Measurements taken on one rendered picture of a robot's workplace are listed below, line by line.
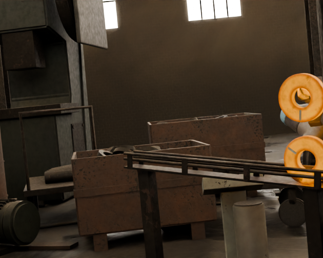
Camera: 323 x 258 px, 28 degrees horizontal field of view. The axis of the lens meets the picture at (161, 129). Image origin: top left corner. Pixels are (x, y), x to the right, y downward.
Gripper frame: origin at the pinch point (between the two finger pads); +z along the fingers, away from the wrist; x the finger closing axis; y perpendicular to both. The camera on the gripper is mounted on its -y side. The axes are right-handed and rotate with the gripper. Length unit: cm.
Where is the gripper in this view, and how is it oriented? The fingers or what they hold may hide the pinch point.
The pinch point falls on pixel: (302, 91)
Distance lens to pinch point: 209.8
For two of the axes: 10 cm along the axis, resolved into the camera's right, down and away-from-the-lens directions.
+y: 0.6, -9.8, 1.9
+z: -5.8, -1.9, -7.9
